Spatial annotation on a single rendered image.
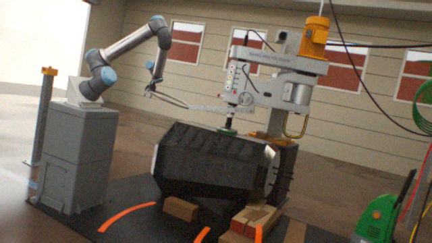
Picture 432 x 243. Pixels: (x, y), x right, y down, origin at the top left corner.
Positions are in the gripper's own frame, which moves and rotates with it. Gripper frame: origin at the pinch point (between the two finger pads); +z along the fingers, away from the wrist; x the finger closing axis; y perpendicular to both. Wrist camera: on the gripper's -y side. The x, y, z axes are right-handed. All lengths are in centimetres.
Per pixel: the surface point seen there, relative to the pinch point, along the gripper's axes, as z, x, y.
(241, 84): -50, 73, 41
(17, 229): 103, -66, 99
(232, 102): -31, 72, 41
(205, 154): 23, 57, 65
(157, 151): 43, 23, 34
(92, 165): 61, -32, 64
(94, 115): 19, -44, 64
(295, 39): -125, 132, 1
